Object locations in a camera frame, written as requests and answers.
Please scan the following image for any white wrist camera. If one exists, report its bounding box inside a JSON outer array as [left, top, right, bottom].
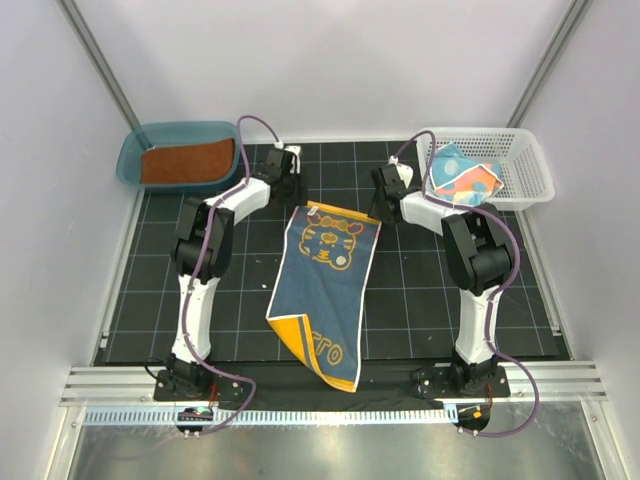
[[389, 156, 414, 188], [274, 142, 302, 174]]

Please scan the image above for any aluminium corner post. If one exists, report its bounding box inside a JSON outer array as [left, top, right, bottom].
[[506, 0, 593, 128], [56, 0, 140, 130]]

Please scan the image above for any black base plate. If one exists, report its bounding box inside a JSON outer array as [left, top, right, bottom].
[[152, 360, 511, 412]]

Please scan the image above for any white plastic basket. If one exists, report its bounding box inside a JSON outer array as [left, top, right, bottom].
[[432, 127, 555, 211]]

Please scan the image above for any left aluminium corner post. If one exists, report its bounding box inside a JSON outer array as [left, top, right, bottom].
[[56, 0, 140, 130]]

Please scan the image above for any right aluminium corner post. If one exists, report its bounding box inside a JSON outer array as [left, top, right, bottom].
[[506, 0, 593, 128]]

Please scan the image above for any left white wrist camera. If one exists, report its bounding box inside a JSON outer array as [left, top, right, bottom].
[[274, 142, 302, 174]]

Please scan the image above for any white slotted cable duct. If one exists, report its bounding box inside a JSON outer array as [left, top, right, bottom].
[[83, 405, 458, 428]]

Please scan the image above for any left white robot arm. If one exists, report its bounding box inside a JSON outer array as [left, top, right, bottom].
[[167, 142, 307, 400]]

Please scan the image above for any teal plastic tub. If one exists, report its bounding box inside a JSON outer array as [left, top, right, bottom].
[[116, 121, 241, 193]]

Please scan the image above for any orange blue dotted towel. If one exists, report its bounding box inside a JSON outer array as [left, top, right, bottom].
[[429, 143, 504, 207]]

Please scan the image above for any colourful patterned towel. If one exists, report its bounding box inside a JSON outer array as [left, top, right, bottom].
[[266, 201, 381, 393]]

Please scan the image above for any brown towel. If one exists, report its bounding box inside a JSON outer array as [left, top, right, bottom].
[[140, 138, 235, 185]]

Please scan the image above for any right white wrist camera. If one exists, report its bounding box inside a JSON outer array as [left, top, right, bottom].
[[389, 156, 414, 188]]

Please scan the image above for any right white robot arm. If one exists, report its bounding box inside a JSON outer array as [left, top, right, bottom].
[[369, 161, 520, 396]]

